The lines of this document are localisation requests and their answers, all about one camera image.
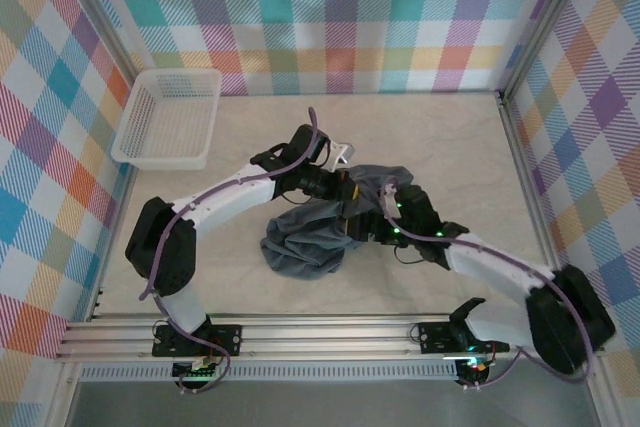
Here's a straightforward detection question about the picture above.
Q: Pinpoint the grey t-shirt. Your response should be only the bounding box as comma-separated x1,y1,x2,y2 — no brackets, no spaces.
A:
258,163,417,284

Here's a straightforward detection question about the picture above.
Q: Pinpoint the white plastic mesh basket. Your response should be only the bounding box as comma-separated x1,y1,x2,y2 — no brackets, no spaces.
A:
110,68,224,172

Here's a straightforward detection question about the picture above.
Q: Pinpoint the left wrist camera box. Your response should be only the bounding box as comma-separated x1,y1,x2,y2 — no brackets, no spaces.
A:
329,142,357,171

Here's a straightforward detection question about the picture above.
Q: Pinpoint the aluminium side rail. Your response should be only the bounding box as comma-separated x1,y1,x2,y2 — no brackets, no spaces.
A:
497,91,559,271

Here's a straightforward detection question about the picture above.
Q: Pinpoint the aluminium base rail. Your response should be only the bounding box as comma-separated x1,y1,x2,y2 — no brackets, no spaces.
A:
54,314,606,363

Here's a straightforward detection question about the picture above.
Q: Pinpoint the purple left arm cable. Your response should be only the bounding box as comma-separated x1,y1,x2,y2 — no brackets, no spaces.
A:
138,106,331,396

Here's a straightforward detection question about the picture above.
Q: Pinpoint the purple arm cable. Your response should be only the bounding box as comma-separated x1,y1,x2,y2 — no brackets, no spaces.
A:
379,174,596,393
138,106,331,396

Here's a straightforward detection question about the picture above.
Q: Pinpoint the slotted grey cable duct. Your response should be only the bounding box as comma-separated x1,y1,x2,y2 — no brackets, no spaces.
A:
79,365,459,382

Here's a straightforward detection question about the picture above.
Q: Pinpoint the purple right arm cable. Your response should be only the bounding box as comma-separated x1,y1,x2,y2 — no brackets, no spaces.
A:
379,174,596,393

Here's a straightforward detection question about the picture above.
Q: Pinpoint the aluminium frame post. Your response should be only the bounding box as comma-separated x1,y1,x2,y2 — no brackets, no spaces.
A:
62,0,144,81
499,0,601,101

